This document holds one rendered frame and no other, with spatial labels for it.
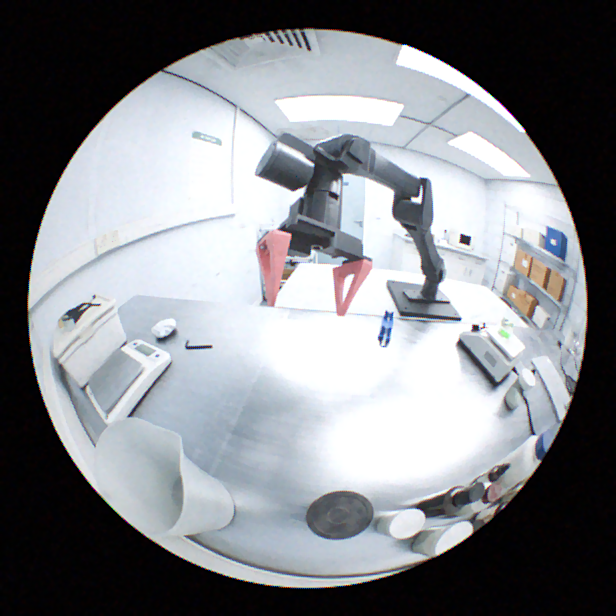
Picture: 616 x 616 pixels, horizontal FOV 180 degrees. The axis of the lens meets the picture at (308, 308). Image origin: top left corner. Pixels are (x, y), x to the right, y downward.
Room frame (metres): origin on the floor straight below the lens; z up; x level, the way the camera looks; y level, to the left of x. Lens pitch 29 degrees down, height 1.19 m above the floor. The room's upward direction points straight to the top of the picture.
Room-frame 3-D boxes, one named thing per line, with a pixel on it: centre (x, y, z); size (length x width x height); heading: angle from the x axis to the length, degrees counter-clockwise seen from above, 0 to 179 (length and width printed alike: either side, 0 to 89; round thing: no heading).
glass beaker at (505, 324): (0.22, -0.50, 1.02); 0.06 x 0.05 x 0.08; 48
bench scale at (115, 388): (0.16, 0.44, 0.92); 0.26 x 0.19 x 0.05; 168
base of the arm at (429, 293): (0.56, -0.44, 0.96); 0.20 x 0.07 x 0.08; 87
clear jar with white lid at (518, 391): (0.07, -0.48, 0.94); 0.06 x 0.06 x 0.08
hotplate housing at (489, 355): (0.23, -0.50, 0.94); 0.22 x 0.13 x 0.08; 7
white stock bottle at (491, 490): (-0.07, -0.22, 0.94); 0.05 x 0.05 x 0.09
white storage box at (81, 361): (0.21, 0.77, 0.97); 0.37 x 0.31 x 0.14; 77
